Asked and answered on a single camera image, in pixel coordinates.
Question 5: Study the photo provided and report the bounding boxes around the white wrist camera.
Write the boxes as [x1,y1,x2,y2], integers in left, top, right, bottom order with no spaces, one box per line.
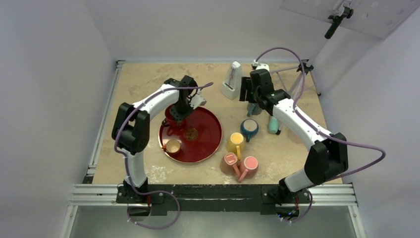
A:
[189,91,207,110]
[252,60,270,71]

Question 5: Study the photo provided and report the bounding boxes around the grey mug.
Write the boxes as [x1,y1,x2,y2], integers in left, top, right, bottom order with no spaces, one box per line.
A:
[247,103,262,117]

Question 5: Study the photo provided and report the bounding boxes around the blue mug white inside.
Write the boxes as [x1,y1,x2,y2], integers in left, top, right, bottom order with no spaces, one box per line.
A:
[240,119,259,142]

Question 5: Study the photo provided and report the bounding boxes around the red round tray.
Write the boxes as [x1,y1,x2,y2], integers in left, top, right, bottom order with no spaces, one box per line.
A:
[158,107,222,163]

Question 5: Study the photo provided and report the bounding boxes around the white metronome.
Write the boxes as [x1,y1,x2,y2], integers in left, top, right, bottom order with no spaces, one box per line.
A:
[220,61,243,100]

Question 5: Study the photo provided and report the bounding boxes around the black base bar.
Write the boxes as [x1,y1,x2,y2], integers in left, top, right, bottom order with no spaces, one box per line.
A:
[116,183,310,216]

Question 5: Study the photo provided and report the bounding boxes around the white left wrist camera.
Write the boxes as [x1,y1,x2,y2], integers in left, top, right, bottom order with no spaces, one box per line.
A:
[189,91,207,110]

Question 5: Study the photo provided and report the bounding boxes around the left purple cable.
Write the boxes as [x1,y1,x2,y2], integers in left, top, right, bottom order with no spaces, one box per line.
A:
[113,82,214,230]

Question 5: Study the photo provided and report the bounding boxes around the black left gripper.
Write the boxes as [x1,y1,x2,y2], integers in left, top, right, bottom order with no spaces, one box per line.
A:
[169,99,195,125]

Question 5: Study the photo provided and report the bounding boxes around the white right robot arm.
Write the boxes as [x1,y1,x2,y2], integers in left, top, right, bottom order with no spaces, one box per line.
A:
[239,69,348,202]

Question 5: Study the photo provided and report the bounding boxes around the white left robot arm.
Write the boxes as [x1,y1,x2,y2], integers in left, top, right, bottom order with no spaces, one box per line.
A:
[111,75,202,203]

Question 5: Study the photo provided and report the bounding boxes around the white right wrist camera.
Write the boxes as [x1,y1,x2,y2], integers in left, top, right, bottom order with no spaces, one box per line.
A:
[252,60,270,71]

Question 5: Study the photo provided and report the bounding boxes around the pink bowl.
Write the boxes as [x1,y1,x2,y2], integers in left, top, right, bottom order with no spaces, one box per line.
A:
[287,130,303,144]

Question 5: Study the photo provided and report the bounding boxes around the aluminium frame rail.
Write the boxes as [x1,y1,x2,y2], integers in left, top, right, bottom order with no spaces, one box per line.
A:
[61,62,367,238]

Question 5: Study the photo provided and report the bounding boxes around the plain pink mug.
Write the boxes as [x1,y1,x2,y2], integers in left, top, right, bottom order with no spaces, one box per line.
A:
[237,156,259,182]

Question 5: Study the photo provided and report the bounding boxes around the yellow mug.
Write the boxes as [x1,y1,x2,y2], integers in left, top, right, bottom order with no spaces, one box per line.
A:
[226,132,245,161]

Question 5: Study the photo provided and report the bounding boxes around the small orange cup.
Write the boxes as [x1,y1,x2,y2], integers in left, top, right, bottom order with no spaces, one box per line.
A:
[162,139,181,155]

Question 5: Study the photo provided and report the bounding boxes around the patterned pink mug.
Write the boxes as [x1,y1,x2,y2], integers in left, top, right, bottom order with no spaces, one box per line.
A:
[219,152,241,178]

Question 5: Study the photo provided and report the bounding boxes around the red mug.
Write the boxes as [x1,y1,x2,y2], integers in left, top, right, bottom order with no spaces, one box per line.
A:
[161,106,185,127]

